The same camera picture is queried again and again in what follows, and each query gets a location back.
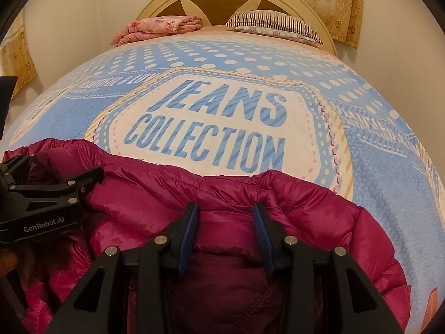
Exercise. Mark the pink floral folded blanket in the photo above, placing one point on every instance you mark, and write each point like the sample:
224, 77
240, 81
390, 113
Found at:
156, 26

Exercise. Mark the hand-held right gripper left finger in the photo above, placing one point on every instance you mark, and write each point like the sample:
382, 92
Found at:
187, 236

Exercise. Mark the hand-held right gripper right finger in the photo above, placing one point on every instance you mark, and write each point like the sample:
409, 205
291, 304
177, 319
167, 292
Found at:
264, 236

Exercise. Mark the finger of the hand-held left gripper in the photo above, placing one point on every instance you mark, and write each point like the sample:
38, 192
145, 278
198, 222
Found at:
52, 188
15, 167

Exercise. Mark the person's left hand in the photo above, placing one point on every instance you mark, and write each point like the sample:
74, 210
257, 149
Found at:
7, 262

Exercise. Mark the beige lace curtain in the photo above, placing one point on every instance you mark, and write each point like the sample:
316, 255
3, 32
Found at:
17, 59
330, 0

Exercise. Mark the striped pillow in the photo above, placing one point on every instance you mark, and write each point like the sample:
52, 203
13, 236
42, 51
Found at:
274, 24

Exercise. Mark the bed with pink blue cover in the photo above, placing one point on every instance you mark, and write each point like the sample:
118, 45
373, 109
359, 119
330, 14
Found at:
222, 76

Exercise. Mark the magenta puffer jacket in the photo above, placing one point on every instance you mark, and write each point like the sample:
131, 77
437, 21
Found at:
313, 208

